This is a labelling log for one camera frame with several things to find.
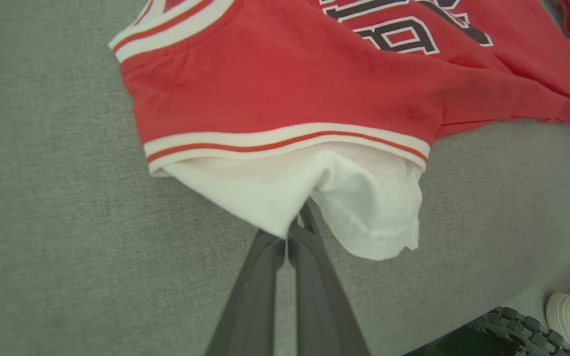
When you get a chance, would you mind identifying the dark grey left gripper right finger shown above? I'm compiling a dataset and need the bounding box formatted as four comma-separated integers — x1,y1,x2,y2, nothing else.
287,200,370,356

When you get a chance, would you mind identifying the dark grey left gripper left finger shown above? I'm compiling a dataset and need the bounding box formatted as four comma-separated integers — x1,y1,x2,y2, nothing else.
206,220,290,356

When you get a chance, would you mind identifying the red jersey with white sleeves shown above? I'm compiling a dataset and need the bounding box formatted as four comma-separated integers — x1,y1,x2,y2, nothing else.
108,0,570,261

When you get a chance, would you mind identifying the white shoe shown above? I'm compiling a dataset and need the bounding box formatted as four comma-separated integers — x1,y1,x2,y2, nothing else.
545,292,570,347

